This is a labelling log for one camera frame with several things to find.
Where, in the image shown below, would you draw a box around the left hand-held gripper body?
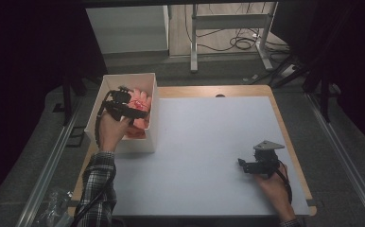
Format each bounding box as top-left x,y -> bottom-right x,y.
102,85 -> 134,122

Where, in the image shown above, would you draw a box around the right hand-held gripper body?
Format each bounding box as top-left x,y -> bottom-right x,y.
248,140 -> 287,178

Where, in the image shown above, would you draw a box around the pink glove with red print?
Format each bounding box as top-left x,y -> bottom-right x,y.
127,88 -> 153,131

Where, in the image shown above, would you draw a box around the white cardboard box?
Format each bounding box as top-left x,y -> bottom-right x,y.
84,73 -> 158,155

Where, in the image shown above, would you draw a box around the person's right hand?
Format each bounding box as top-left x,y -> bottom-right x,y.
253,162 -> 295,220

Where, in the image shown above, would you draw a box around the person's left hand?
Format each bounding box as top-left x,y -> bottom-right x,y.
97,112 -> 131,154

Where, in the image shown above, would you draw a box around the white table mat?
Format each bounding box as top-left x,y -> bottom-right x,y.
111,96 -> 311,218

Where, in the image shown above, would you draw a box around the black stand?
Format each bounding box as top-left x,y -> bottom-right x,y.
271,55 -> 342,123
52,74 -> 87,127

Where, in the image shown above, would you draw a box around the white cabinet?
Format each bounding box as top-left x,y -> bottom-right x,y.
85,5 -> 170,55

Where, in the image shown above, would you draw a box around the white power strip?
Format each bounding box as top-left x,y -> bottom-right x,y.
279,63 -> 298,79

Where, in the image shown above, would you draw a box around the clear plastic bag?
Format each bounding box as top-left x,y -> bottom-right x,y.
33,188 -> 75,227

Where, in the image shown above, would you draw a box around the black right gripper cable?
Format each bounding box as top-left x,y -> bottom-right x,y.
275,160 -> 294,205

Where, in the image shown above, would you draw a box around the metal floor rail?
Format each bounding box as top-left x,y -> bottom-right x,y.
14,97 -> 85,227
306,93 -> 365,227

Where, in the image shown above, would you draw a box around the black floor cables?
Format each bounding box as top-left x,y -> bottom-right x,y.
183,3 -> 290,55

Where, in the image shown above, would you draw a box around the white metal desk frame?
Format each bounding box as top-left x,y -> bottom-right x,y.
189,2 -> 279,74

